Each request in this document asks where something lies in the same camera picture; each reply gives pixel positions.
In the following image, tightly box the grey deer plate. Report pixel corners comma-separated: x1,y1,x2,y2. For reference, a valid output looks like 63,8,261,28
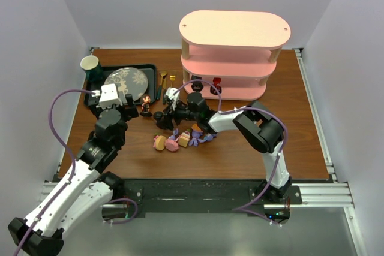
104,67,148,101

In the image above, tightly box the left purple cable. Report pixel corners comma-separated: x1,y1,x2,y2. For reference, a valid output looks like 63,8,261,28
11,89,139,256

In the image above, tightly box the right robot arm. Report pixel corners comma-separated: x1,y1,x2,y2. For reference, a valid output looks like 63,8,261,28
154,92,292,202

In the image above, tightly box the red head figurine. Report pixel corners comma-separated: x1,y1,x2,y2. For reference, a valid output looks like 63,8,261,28
210,77,222,95

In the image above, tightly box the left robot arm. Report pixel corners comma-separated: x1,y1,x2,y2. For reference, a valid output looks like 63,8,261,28
8,91,139,255

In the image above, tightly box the aluminium frame rail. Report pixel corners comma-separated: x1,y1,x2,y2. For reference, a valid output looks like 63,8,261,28
297,183,367,255

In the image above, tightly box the gold knife green handle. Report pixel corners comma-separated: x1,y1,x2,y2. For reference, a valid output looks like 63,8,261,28
162,88,167,105

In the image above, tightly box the purple octopus orange hat toy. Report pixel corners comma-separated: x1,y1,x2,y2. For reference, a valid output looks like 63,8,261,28
188,124,207,147

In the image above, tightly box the black helmet figurine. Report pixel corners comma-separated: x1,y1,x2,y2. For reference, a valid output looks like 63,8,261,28
191,75,204,92

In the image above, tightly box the strawberry cake toy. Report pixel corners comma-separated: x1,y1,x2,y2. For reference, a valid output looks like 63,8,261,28
177,130,191,147

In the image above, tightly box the black rectangular tray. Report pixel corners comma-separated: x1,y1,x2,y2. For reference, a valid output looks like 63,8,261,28
86,64,157,105

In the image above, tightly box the pink three-tier shelf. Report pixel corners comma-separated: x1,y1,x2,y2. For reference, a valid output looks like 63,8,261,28
179,10,291,101

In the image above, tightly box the gold fork green handle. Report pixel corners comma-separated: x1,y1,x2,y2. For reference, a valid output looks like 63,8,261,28
169,71,176,88

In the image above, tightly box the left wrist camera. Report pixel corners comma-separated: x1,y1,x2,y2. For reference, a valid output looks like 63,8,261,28
90,83,124,109

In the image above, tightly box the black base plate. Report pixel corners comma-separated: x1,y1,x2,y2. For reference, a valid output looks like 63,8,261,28
89,179,301,219

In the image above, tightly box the black-haired ninja figurine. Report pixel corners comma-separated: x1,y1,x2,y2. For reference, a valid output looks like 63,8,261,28
153,111,166,129

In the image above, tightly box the pink donut toy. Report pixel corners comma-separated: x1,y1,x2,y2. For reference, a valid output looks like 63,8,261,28
153,135,166,151

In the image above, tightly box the dark green cup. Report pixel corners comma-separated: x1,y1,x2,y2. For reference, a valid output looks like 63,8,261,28
80,55,103,82

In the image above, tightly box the brown-haired red figurine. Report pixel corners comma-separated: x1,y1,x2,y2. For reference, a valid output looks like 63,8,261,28
140,94,152,117

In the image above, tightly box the purple bear toy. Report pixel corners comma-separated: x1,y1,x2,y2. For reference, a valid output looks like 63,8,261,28
199,133,217,143

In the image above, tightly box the gold spoon green handle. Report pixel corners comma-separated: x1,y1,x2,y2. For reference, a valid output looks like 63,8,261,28
156,70,167,100

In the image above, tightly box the pink bunny toy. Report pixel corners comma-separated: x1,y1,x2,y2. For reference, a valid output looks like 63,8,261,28
164,129,179,152

